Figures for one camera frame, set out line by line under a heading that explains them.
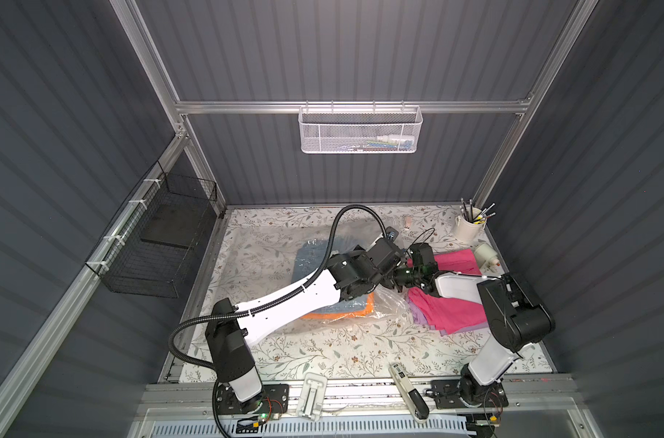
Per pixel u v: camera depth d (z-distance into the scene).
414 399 0.70
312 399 0.72
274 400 0.73
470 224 1.02
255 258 1.03
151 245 0.74
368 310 0.76
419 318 0.87
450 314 0.86
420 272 0.75
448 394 0.73
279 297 0.45
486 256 0.95
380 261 0.53
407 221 1.12
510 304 0.49
